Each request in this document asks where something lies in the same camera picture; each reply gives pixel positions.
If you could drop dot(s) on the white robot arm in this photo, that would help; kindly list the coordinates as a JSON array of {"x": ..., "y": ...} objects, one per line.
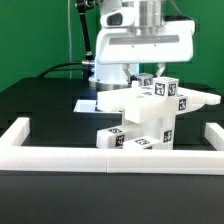
[{"x": 135, "y": 32}]

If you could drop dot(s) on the white base tag plate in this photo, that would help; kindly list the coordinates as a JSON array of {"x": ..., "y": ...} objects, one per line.
[{"x": 85, "y": 106}]

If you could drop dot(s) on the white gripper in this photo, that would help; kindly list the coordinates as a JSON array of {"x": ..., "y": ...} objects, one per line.
[{"x": 172, "y": 42}]

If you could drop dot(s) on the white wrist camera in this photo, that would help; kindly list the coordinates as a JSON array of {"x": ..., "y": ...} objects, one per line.
[{"x": 123, "y": 17}]

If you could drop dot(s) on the white chair seat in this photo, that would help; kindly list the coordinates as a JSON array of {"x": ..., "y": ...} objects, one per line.
[{"x": 160, "y": 132}]

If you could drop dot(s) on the white tagged nut cube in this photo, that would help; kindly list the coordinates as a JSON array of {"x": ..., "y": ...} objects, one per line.
[{"x": 145, "y": 79}]

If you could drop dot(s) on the white U-shaped obstacle fence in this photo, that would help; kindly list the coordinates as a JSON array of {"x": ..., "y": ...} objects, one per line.
[{"x": 15, "y": 156}]

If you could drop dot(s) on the white chair back frame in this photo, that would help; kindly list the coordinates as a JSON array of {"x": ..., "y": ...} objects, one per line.
[{"x": 140, "y": 106}]

